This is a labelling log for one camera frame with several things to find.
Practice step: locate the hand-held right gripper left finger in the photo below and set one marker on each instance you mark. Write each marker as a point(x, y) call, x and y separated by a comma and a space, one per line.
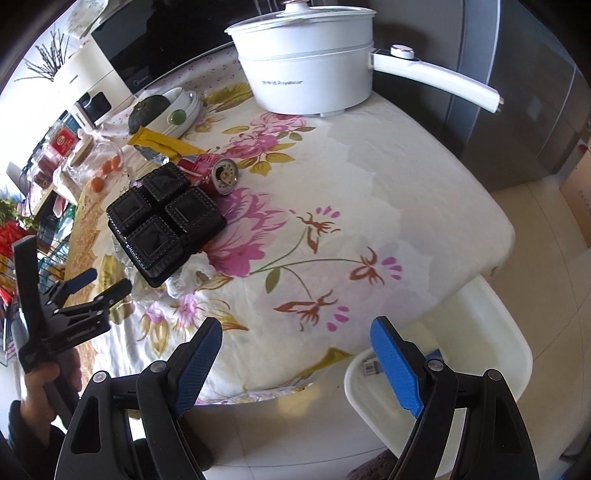
point(198, 364)

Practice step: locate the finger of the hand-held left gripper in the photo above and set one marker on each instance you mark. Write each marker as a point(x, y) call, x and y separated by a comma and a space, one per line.
point(115, 291)
point(85, 276)

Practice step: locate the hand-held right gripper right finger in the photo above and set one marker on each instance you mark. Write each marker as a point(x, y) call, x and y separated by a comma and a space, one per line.
point(397, 364)

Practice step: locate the white tissue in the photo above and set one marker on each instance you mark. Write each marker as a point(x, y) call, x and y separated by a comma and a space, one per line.
point(189, 277)

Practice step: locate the black plastic compartment tray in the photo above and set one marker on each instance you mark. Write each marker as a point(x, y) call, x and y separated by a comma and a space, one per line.
point(157, 221)

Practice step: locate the white plastic chair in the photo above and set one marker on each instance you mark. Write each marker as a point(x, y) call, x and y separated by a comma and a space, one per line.
point(485, 332)

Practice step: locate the crushed red drink can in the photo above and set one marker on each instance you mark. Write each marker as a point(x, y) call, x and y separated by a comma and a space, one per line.
point(198, 168)

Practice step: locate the person's left forearm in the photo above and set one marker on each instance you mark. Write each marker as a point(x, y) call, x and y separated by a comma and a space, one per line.
point(27, 447)

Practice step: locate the person's left hand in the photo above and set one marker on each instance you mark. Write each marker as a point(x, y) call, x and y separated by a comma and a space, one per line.
point(34, 397)

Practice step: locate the green herbs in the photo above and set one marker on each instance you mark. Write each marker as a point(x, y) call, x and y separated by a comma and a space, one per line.
point(16, 213)

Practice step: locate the small orange fruit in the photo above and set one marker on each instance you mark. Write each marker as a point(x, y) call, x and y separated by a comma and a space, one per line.
point(107, 167)
point(117, 161)
point(97, 184)

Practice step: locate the dark red sausage packet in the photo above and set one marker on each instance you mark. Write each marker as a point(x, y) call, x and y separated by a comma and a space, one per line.
point(41, 173)

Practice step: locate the glass jar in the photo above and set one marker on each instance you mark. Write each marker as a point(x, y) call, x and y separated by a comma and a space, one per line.
point(85, 161)

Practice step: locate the red label box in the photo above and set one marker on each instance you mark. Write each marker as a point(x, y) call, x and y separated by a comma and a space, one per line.
point(62, 142)

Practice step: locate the yellow snack wrapper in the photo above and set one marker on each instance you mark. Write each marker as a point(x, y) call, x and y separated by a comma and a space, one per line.
point(161, 142)

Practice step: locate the small white countertop appliance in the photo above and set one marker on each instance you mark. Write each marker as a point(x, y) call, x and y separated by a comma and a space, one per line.
point(94, 108)

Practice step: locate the dark green squash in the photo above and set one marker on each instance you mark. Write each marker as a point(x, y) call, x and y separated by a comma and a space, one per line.
point(143, 115)

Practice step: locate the floral tablecloth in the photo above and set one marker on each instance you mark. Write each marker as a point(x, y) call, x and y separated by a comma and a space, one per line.
point(392, 184)

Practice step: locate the small green round fruit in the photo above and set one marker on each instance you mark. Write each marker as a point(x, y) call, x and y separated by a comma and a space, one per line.
point(175, 118)

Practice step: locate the dried branches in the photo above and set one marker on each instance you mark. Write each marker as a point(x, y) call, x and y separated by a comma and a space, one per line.
point(46, 60)

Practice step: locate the black door microwave oven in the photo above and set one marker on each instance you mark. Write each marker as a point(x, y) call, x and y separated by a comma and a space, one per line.
point(152, 41)

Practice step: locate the cardboard box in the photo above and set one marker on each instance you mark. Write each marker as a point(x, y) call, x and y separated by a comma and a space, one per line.
point(577, 189)

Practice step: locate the grey refrigerator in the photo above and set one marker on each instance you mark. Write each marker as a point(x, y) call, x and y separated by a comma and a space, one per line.
point(508, 138)

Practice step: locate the white electric cooking pot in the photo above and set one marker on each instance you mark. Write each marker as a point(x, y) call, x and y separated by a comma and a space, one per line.
point(304, 78)

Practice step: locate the glass pot lid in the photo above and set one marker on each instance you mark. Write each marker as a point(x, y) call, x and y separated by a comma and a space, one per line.
point(300, 16)

